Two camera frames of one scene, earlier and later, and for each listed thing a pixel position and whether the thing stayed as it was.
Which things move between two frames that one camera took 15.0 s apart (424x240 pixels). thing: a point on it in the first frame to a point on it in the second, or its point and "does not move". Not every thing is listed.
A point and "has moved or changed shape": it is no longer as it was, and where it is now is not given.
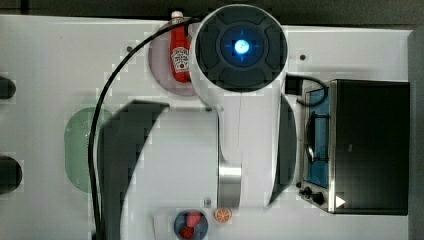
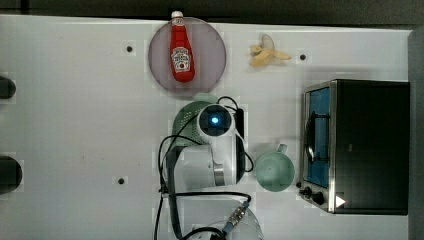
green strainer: (76, 145) has moved or changed shape
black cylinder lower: (10, 174) does not move
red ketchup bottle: (180, 47) does not move
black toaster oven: (356, 147) does not move
